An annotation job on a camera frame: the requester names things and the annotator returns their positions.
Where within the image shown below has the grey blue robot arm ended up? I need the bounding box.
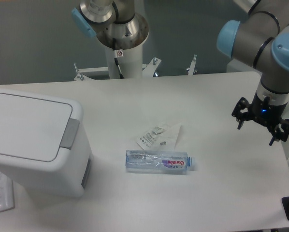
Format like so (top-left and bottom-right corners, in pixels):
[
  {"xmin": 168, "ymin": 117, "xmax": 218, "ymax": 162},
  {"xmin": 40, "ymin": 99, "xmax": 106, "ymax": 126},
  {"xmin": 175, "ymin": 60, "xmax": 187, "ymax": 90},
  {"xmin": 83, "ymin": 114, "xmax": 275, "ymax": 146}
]
[{"xmin": 217, "ymin": 0, "xmax": 289, "ymax": 144}]

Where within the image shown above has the white lidded trash can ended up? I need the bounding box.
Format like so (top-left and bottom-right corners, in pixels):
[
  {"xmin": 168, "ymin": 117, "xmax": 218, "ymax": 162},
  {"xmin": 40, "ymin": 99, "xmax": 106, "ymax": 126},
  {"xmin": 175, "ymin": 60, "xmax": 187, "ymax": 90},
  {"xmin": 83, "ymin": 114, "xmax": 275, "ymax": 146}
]
[{"xmin": 0, "ymin": 88, "xmax": 92, "ymax": 197}]

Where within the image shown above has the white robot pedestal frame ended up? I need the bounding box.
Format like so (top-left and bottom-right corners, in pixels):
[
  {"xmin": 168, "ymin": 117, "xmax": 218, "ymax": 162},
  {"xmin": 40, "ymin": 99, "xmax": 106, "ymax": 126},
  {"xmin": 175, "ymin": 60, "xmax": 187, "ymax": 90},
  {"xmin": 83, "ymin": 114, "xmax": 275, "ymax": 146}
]
[{"xmin": 73, "ymin": 45, "xmax": 198, "ymax": 82}]

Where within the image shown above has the silver second robot arm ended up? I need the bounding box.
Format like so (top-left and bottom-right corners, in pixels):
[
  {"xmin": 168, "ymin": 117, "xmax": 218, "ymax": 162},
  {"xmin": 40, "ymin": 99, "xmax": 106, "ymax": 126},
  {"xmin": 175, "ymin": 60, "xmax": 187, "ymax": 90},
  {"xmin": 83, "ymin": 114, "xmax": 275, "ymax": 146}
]
[{"xmin": 71, "ymin": 0, "xmax": 149, "ymax": 50}]

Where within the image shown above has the black cable on pedestal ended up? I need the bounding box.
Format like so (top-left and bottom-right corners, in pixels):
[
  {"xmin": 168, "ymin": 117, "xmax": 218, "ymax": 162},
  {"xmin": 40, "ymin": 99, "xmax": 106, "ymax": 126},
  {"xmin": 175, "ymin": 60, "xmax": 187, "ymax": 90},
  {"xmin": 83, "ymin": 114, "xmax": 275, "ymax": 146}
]
[{"xmin": 112, "ymin": 38, "xmax": 125, "ymax": 79}]

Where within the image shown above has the clear plastic packet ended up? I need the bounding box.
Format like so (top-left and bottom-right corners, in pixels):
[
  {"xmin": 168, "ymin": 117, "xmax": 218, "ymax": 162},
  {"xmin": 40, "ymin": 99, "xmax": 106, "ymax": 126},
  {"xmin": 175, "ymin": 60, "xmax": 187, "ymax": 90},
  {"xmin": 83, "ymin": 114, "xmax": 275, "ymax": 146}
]
[{"xmin": 135, "ymin": 123, "xmax": 181, "ymax": 151}]

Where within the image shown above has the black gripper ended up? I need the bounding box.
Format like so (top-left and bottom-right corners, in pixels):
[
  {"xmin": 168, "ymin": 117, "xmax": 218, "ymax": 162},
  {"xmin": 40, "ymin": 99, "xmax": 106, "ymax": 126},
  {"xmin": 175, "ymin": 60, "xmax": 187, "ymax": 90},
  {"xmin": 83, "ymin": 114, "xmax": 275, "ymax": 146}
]
[{"xmin": 231, "ymin": 94, "xmax": 289, "ymax": 146}]

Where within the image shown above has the clear plastic water bottle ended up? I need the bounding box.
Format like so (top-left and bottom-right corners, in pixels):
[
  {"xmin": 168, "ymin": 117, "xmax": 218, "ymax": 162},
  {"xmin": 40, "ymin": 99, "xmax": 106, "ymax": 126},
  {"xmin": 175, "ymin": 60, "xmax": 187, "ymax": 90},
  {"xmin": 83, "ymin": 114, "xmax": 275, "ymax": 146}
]
[{"xmin": 125, "ymin": 150, "xmax": 195, "ymax": 174}]

